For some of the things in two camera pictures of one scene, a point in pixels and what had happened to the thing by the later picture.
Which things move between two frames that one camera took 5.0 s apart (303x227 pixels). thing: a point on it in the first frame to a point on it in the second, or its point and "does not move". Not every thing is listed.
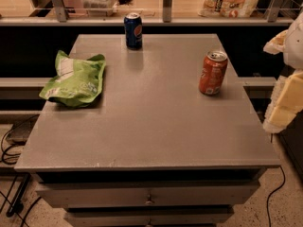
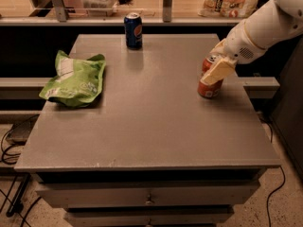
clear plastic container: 101,1 does not move
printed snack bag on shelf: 237,1 does not move
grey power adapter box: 21,130 does not move
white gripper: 294,46 to 239,45
